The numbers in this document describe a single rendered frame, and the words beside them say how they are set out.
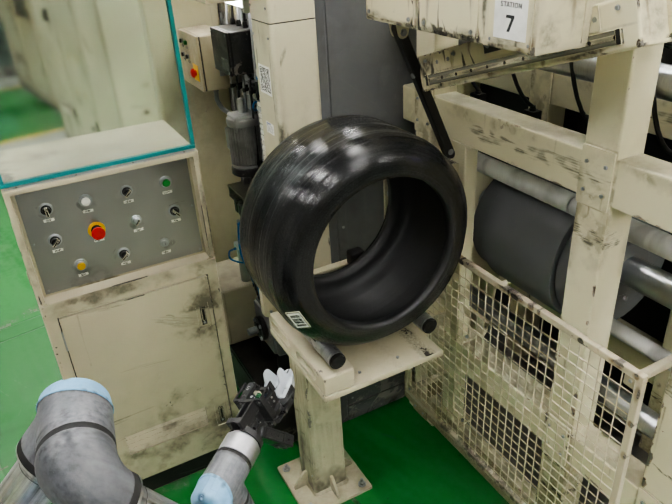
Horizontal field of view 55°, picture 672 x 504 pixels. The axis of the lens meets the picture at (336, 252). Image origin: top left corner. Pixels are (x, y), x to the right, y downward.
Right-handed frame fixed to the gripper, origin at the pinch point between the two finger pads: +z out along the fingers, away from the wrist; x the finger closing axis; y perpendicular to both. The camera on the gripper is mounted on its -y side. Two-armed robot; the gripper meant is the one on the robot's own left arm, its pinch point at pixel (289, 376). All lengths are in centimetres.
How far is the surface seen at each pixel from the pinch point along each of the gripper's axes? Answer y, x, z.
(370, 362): -23.7, -0.2, 28.7
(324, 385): -15.7, 3.9, 12.7
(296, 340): -10.9, 16.1, 25.6
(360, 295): -12.9, 3.9, 45.1
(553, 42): 43, -66, 38
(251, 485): -82, 78, 31
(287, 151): 39, -4, 34
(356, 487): -95, 42, 41
